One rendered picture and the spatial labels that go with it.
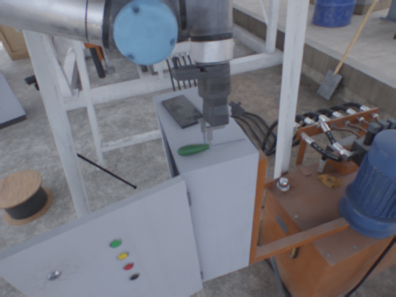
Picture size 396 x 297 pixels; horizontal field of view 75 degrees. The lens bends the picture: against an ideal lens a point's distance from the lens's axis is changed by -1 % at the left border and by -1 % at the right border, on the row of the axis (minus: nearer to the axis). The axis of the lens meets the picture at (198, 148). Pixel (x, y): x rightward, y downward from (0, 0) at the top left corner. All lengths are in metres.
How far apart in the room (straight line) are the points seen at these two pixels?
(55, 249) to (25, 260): 0.05
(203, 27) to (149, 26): 0.17
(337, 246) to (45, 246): 1.09
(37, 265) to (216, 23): 0.60
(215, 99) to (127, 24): 0.26
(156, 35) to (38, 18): 0.16
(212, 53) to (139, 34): 0.20
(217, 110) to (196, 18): 0.19
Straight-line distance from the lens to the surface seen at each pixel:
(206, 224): 0.79
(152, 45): 0.41
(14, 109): 3.91
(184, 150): 0.63
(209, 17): 0.55
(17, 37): 6.36
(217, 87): 0.58
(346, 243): 1.34
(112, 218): 0.60
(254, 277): 1.84
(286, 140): 1.40
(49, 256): 0.65
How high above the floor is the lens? 1.68
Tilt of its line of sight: 40 degrees down
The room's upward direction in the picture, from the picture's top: 6 degrees counter-clockwise
